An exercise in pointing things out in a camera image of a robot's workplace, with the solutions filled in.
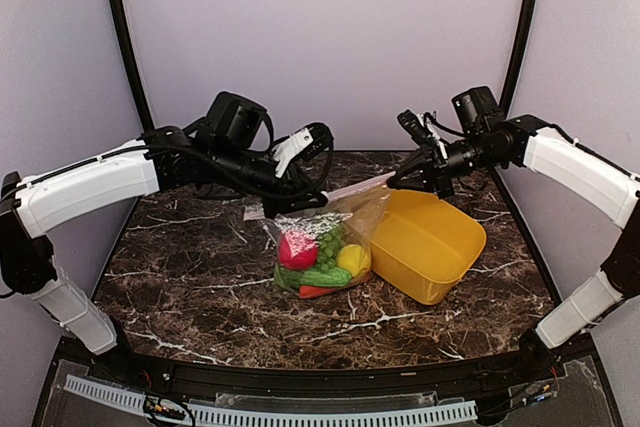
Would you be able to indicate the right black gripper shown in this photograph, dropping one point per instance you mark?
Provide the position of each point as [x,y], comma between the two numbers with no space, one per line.
[428,179]

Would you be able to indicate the green toy cucumber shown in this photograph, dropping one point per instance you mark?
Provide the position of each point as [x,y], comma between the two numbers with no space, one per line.
[332,278]

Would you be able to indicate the black front rail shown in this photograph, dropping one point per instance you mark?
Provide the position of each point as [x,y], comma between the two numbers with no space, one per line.
[484,377]

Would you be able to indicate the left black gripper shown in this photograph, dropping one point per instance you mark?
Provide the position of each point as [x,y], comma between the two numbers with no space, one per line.
[288,193]

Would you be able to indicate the yellow plastic basket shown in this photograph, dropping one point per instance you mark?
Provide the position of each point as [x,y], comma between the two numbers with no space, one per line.
[423,246]

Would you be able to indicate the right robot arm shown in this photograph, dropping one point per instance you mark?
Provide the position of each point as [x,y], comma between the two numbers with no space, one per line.
[488,137]

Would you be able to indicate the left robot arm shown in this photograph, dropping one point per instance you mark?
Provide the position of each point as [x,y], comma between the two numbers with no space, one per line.
[214,150]

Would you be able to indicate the left black frame post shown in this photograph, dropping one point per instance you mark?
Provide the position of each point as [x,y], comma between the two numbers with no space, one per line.
[128,57]

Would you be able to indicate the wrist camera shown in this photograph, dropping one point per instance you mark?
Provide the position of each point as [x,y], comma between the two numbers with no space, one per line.
[422,132]
[305,143]

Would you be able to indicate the green toy grapes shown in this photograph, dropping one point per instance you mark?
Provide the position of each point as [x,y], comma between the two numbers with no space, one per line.
[329,245]

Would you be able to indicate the orange toy carrot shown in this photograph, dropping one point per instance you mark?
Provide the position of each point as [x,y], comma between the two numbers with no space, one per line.
[312,292]

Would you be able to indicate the black frame post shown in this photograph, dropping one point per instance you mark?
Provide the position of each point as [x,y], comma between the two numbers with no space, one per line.
[128,57]
[518,51]

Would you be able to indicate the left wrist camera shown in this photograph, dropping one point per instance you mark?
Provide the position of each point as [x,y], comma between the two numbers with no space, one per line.
[305,143]

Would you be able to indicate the white slotted cable duct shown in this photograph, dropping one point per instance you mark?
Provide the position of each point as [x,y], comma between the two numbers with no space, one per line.
[246,410]

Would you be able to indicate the right black frame post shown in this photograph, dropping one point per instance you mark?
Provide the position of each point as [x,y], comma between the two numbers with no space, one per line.
[518,51]

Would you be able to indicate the clear zip top bag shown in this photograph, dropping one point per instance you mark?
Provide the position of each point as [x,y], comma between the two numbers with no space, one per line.
[358,208]

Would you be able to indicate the yellow toy apple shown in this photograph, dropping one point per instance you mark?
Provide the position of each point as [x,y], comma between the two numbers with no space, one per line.
[355,259]

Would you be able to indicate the green toy leafy vegetable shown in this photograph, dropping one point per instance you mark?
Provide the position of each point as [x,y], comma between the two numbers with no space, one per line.
[287,279]

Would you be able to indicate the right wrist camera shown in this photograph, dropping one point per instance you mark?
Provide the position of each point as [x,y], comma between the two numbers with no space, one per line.
[422,132]

